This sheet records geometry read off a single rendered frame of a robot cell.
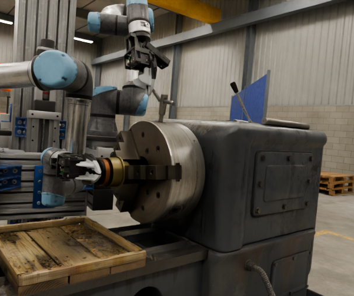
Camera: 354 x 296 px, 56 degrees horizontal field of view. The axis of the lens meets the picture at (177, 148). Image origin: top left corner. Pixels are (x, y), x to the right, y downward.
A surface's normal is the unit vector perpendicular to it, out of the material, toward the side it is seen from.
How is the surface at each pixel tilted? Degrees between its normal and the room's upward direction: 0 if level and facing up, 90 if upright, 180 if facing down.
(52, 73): 89
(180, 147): 56
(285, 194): 90
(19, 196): 90
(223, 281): 90
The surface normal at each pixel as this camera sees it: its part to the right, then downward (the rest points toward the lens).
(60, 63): -0.06, 0.04
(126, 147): 0.55, -0.53
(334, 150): -0.79, -0.03
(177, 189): 0.61, 0.28
